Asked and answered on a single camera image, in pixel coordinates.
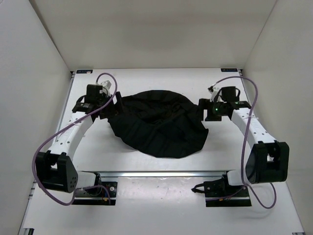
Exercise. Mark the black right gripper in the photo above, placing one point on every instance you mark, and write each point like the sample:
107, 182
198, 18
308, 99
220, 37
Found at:
206, 104

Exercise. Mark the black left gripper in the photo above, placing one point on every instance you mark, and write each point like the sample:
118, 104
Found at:
120, 105

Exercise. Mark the black pleated skirt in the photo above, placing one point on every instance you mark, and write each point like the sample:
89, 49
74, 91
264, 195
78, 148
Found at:
160, 123

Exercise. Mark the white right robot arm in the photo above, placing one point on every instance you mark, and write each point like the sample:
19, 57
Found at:
268, 160

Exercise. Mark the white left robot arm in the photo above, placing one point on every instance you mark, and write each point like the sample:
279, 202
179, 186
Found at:
55, 168

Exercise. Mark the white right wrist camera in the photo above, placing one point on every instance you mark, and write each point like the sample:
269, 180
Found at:
215, 93

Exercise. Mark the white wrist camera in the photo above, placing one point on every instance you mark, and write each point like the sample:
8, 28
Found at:
215, 93
106, 85

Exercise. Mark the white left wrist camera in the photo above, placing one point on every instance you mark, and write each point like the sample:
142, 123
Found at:
106, 85

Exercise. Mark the aluminium table frame rail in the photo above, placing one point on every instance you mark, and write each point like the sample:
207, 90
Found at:
101, 151

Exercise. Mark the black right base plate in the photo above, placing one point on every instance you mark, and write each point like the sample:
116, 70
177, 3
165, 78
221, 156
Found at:
219, 193

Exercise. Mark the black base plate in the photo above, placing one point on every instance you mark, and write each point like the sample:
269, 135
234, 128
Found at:
219, 193
98, 196

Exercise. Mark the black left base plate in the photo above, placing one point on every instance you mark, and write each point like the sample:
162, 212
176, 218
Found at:
98, 196

